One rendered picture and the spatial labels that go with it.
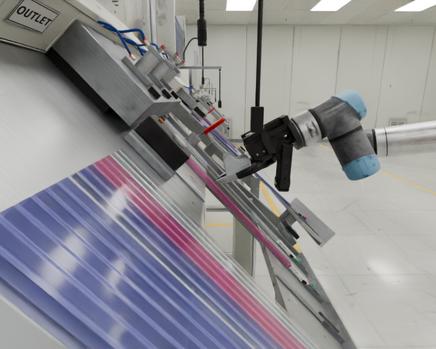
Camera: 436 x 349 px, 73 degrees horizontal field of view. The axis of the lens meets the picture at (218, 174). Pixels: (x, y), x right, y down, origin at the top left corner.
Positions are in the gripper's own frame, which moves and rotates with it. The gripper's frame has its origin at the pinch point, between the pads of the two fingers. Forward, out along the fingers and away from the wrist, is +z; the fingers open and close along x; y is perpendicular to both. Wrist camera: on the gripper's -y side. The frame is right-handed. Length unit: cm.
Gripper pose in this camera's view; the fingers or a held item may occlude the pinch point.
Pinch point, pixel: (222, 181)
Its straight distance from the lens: 70.5
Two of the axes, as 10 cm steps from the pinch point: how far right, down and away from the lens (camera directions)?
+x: 0.1, 2.4, -9.7
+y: -4.6, -8.6, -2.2
